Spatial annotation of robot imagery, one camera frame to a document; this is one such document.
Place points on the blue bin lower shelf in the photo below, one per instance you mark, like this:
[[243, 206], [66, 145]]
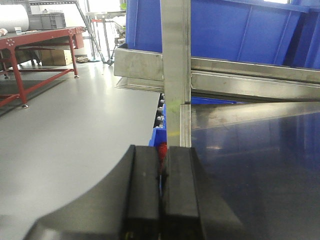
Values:
[[159, 132]]

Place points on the red object in bin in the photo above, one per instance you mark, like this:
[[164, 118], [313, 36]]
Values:
[[162, 152]]

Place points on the white paper cup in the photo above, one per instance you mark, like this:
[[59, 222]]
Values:
[[18, 30]]

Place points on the large white roll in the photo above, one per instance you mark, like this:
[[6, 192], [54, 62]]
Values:
[[13, 15]]

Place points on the metal trolley frame background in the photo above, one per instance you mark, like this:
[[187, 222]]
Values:
[[104, 21]]

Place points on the grey plastic crate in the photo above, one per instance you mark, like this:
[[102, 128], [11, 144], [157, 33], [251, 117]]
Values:
[[46, 21]]

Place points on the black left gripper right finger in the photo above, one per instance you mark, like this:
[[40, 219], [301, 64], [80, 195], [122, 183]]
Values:
[[193, 209]]

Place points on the stainless steel shelf rack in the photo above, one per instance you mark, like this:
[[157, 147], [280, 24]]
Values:
[[179, 75]]

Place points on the cardboard box under table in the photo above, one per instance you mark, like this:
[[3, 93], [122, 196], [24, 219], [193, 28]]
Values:
[[56, 57]]

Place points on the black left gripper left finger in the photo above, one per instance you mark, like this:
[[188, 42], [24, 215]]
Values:
[[124, 205]]

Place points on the large blue plastic bin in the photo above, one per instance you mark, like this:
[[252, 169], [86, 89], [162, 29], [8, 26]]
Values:
[[252, 31]]

